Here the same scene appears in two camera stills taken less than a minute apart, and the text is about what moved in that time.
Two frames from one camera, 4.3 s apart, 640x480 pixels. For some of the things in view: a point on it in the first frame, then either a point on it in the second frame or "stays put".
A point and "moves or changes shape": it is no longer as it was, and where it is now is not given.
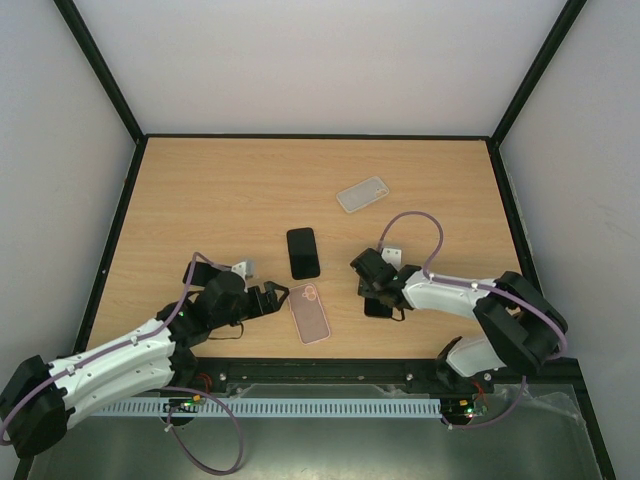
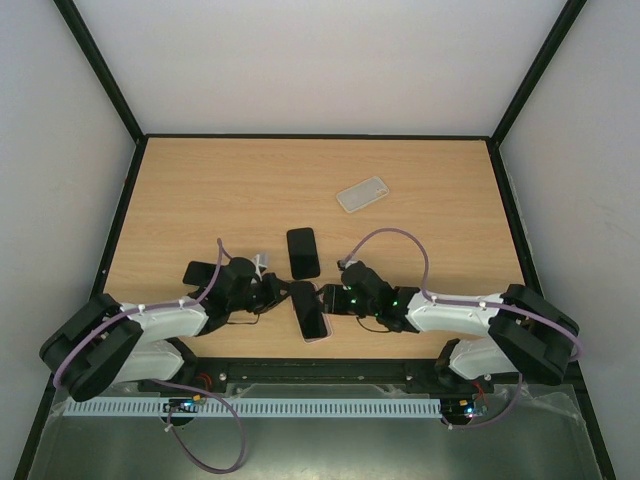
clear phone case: (361, 194) stays put
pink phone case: (308, 313) stays put
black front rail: (196, 376) stays put
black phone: (203, 271) stays put
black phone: (373, 308) moves or changes shape
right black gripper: (373, 288) to (331, 298)
